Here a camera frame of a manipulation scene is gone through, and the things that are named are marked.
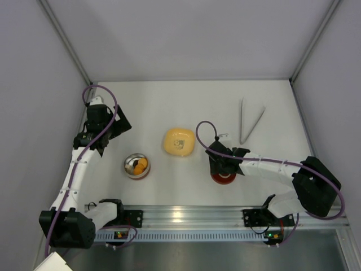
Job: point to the red round lid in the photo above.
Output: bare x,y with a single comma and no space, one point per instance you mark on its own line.
223,179

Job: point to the aluminium mounting rail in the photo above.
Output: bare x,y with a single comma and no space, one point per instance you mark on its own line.
217,217

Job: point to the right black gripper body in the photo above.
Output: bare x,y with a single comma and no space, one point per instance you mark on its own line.
219,153

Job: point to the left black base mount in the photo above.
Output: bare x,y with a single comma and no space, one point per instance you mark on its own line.
133,217

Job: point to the metal serving tongs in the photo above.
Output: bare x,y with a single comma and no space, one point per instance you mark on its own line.
248,119

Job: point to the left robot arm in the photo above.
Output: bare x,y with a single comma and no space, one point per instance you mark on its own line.
67,224

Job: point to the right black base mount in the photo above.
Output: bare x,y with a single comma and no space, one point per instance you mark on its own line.
258,217

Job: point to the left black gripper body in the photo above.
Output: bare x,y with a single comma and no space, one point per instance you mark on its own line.
119,124

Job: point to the white box corner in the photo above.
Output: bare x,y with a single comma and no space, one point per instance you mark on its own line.
54,262

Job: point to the round ridged biscuit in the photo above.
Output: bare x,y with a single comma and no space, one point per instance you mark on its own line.
143,162

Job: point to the slotted cable duct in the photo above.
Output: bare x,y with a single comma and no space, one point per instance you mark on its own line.
116,237

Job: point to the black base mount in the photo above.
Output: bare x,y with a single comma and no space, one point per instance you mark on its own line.
258,217
133,217

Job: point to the swirl butter cookie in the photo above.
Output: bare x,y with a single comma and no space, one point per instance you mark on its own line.
139,169

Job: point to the steel round lunch box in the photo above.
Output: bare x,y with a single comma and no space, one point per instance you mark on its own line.
129,163

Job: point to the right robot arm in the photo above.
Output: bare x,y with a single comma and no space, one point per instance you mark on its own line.
313,188

